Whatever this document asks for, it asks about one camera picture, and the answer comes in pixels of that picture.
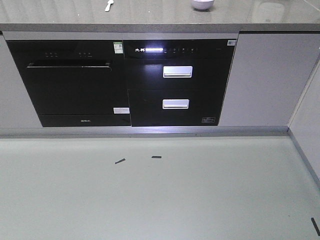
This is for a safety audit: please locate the purple plastic bowl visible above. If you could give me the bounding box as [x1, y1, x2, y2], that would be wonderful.
[191, 0, 215, 11]

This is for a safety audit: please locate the light green plastic spoon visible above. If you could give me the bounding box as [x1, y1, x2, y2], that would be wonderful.
[104, 0, 114, 12]

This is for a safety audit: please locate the black disinfection drawer cabinet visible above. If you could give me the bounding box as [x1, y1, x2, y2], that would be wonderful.
[123, 39, 236, 127]

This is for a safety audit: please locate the black tape strip left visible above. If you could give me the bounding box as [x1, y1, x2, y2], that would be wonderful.
[114, 158, 126, 165]

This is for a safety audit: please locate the black built-in dishwasher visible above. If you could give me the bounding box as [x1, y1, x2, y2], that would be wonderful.
[7, 40, 131, 127]

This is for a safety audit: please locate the grey cabinet door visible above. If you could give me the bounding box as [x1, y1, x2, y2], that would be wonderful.
[219, 33, 320, 127]

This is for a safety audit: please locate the black tape strip far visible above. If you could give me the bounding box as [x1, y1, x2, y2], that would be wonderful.
[310, 217, 320, 236]

